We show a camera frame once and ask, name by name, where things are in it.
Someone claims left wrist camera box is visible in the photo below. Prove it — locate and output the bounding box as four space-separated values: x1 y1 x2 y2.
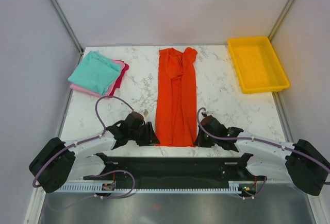
142 109 149 117

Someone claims teal folded t-shirt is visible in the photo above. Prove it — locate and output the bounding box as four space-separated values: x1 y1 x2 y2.
68 51 122 96

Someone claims orange t-shirt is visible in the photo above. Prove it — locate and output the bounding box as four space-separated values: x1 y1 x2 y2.
155 47 197 147

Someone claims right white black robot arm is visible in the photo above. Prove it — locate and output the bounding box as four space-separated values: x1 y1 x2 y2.
194 115 329 196

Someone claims left aluminium frame post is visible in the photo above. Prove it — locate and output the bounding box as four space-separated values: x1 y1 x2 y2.
48 0 84 55

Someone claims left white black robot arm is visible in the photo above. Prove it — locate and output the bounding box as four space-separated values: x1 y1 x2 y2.
29 111 160 193

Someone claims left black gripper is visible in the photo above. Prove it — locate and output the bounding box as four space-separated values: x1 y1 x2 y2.
129 122 160 147

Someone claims right aluminium frame post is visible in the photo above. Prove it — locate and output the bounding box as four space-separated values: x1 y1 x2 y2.
268 0 295 42

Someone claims white slotted cable duct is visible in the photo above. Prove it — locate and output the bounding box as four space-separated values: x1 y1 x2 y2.
56 181 256 194

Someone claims crimson folded t-shirt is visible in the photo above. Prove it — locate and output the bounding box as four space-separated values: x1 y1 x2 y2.
108 63 129 96

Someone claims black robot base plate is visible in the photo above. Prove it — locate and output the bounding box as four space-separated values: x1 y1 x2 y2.
83 155 265 188

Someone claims pink folded t-shirt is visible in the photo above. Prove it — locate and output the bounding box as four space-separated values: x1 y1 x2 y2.
69 59 126 97

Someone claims aluminium frame post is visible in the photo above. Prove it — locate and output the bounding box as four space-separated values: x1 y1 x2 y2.
268 0 295 42
48 0 84 55

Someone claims yellow plastic tray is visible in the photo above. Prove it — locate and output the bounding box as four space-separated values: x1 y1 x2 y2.
227 36 290 94

